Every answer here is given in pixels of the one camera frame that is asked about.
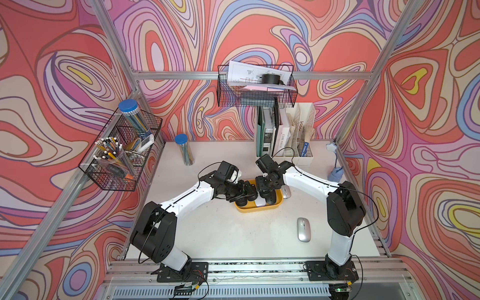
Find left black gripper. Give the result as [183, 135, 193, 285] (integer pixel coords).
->
[222, 179, 256, 202]

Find silver mouse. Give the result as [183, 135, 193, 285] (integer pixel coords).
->
[297, 217, 311, 243]
[281, 185, 292, 200]

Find silver mouse front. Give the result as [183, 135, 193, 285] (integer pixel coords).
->
[297, 217, 311, 243]

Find white mouse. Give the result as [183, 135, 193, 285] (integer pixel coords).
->
[254, 197, 266, 208]

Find black flower sticker mouse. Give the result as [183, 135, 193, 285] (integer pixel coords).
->
[235, 196, 248, 207]

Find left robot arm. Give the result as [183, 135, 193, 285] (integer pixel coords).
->
[129, 161, 258, 273]

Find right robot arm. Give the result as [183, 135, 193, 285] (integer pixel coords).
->
[256, 154, 366, 267]

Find yellow storage box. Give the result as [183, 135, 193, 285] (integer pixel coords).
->
[234, 179, 284, 213]

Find white book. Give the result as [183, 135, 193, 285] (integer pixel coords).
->
[272, 108, 290, 156]

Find white file organizer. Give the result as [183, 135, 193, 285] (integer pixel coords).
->
[262, 102, 315, 166]

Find green binder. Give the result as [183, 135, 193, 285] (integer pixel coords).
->
[256, 106, 265, 157]

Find blue lid tube on table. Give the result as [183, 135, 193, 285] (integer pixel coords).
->
[174, 134, 194, 166]

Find black tape roll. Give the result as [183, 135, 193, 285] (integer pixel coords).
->
[261, 73, 284, 85]

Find white papers in basket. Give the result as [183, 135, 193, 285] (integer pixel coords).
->
[227, 61, 296, 92]

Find clear pen cup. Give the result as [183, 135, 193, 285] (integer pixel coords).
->
[93, 137, 135, 181]

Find blue lid tube in basket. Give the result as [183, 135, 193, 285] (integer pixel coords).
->
[118, 99, 152, 140]

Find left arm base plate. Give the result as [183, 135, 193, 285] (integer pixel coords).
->
[151, 262, 209, 283]

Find black wire wall basket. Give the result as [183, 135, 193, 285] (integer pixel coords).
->
[216, 63, 298, 108]

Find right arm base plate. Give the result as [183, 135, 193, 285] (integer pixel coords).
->
[304, 260, 359, 283]

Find black wire side basket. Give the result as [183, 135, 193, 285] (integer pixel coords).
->
[78, 110, 153, 191]

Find aluminium front rail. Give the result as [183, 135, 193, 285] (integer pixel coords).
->
[95, 256, 424, 300]

